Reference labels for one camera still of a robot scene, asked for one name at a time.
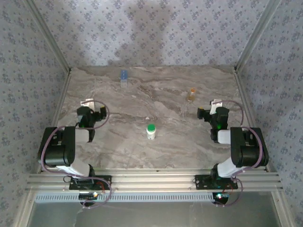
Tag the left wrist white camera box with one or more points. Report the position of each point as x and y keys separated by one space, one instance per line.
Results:
x=87 y=104

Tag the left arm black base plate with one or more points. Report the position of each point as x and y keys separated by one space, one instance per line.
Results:
x=104 y=183

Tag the aluminium table side rail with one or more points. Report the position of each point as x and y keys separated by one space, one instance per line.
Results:
x=59 y=106
x=247 y=106

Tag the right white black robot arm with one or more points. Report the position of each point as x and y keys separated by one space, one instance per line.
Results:
x=239 y=146

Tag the grey metal panel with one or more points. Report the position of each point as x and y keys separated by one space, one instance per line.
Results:
x=151 y=215

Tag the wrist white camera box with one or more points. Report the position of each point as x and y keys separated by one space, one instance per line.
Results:
x=87 y=104
x=216 y=106

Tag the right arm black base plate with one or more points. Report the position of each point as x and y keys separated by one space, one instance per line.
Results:
x=201 y=183

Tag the clear glass pill bottle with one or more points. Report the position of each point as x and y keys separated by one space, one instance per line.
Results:
x=191 y=95

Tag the aluminium frame post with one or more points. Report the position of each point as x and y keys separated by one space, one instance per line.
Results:
x=254 y=40
x=50 y=42

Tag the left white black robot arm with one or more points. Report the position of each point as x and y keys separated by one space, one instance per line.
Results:
x=68 y=146

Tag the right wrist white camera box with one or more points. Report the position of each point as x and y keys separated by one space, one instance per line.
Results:
x=216 y=106

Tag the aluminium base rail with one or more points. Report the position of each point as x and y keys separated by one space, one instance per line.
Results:
x=154 y=179

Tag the white pill bottle green cap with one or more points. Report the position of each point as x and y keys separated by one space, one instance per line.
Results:
x=151 y=132

